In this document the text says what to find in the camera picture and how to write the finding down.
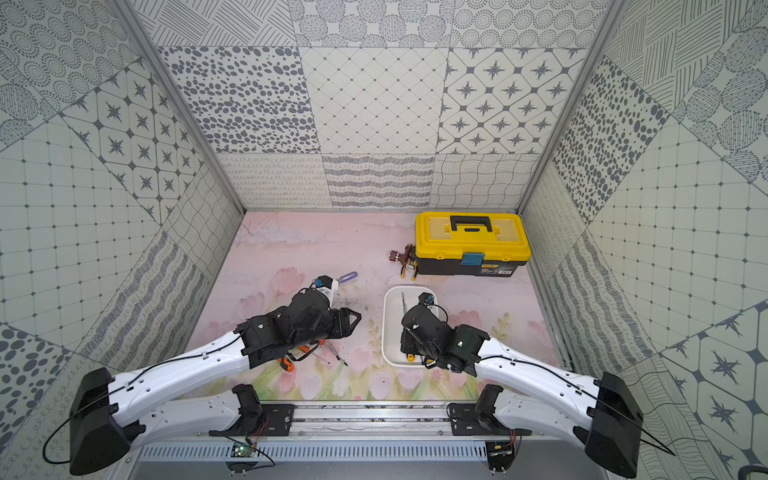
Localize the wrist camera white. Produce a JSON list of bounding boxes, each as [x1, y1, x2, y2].
[[312, 275, 339, 306], [418, 292, 435, 307]]

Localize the circuit board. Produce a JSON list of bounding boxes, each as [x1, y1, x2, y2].
[[485, 441, 517, 475], [225, 443, 258, 474]]

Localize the large orange black screwdriver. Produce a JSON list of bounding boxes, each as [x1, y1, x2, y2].
[[299, 340, 348, 366]]

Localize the blue transparent handle screwdriver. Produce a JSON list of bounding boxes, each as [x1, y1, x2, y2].
[[338, 271, 358, 284]]

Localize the yellow handled pliers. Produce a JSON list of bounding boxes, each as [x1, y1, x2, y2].
[[397, 244, 418, 281]]

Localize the small orange black screwdriver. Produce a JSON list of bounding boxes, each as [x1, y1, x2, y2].
[[278, 358, 294, 373]]

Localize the white plastic storage box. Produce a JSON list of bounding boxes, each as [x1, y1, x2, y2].
[[381, 285, 437, 369]]

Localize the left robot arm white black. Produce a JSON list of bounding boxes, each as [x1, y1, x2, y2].
[[68, 277, 362, 476]]

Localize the white slotted cable duct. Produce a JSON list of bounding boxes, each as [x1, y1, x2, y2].
[[139, 440, 487, 463]]

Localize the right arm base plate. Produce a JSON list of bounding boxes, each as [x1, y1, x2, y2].
[[446, 402, 532, 437]]

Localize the yellow black toolbox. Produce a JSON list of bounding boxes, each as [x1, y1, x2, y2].
[[414, 212, 532, 278]]

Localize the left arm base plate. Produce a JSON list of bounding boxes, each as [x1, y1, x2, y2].
[[208, 403, 296, 438]]

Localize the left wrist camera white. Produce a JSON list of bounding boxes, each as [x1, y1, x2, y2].
[[312, 275, 339, 306]]

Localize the red brown small tool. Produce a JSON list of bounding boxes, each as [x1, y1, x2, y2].
[[389, 250, 407, 265]]

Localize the left circuit board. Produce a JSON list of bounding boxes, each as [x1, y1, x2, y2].
[[225, 443, 258, 474]]

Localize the right circuit board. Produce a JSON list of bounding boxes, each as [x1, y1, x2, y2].
[[485, 441, 517, 475]]

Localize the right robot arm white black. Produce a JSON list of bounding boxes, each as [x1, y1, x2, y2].
[[401, 305, 644, 478]]

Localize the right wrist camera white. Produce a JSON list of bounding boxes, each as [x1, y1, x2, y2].
[[418, 292, 435, 307]]

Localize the aluminium rail frame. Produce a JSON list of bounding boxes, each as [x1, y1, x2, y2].
[[144, 391, 588, 445]]

